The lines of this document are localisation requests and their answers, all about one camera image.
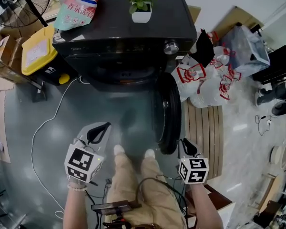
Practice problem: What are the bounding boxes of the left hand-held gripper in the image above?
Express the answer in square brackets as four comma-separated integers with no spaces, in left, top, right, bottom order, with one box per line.
[63,122,112,184]

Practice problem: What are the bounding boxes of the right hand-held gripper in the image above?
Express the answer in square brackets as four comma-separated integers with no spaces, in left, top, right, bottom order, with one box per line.
[177,137,210,185]

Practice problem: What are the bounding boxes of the person's left forearm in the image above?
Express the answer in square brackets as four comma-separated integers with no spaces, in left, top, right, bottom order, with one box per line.
[61,186,89,229]

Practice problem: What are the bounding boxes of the person's right forearm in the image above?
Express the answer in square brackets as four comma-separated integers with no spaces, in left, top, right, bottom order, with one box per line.
[187,183,224,229]

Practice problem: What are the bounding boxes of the black washing machine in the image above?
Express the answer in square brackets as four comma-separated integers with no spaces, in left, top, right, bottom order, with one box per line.
[51,0,198,92]

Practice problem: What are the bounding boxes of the wooden slat board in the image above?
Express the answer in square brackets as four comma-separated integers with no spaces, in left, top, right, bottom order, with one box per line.
[184,98,224,181]

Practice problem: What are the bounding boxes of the person's left white shoe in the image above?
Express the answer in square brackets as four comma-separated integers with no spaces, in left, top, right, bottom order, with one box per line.
[113,144,126,156]

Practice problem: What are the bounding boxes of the person's white shoe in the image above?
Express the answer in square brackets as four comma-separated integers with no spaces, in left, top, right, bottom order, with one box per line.
[113,144,126,156]
[144,148,156,159]

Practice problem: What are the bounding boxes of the person's right white shoe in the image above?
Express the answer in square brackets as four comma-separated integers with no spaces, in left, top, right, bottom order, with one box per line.
[144,148,156,159]

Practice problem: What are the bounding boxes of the person's right leg beige trousers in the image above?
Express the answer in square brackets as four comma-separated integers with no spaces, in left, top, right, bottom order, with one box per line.
[139,155,189,229]

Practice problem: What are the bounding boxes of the person's leg beige trousers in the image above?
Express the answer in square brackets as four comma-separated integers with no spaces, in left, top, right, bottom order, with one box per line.
[104,151,146,229]
[139,155,189,229]

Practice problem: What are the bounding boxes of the grey wrist band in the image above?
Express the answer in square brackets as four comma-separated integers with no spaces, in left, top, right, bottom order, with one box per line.
[67,175,88,187]

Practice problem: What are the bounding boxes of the person's left leg beige trousers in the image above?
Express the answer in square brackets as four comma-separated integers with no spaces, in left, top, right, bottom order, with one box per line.
[104,151,146,229]

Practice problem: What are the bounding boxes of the brown top white stool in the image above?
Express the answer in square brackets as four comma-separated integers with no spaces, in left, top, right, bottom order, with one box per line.
[184,184,236,229]

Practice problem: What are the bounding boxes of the black waist device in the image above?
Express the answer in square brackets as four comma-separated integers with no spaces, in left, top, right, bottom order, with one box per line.
[91,200,143,216]

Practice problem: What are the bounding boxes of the white round basin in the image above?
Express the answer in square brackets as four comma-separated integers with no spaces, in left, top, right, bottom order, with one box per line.
[269,145,286,169]

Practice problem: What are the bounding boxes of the black bin yellow lid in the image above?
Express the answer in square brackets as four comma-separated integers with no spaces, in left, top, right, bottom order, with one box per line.
[20,23,71,85]

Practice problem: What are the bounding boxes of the black bag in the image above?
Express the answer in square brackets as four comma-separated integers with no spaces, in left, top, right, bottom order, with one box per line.
[194,28,215,68]

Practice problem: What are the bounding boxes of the round black object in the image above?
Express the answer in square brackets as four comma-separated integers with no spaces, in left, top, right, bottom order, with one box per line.
[271,100,286,116]

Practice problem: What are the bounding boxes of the blue-grey plastic storage bag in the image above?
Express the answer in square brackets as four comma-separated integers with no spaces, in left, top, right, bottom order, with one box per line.
[220,24,272,75]

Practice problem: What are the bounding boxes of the black low table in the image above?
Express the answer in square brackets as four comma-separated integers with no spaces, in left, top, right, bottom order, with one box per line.
[252,45,286,85]

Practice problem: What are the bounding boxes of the teal detergent refill bag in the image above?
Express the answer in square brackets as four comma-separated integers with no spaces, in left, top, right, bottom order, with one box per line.
[53,0,103,31]

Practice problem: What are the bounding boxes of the small leaning cardboard sheet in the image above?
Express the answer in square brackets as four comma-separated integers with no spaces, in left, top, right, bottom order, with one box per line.
[187,5,202,25]

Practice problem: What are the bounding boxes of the red flower plant white pot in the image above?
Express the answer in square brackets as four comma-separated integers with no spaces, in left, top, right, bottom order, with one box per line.
[127,0,158,24]

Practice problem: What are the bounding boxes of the large leaning cardboard sheet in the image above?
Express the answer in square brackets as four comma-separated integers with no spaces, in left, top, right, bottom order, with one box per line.
[211,5,265,42]

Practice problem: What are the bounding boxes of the black standing fan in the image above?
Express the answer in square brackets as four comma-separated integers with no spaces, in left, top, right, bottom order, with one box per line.
[0,0,53,103]

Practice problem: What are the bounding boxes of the white floor cable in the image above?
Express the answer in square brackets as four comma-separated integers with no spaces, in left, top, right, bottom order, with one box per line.
[30,76,90,220]

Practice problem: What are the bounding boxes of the white bead bracelet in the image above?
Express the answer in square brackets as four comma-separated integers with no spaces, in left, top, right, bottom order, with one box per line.
[66,184,88,192]

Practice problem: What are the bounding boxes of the brown cable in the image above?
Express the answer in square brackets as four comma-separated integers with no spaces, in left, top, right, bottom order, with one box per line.
[135,177,189,224]

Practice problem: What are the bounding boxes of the black floor cable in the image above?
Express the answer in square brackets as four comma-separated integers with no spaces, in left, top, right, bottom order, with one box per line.
[84,177,112,229]

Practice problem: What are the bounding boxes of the white charger black cable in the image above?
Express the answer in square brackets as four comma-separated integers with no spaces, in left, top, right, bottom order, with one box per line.
[254,114,275,137]

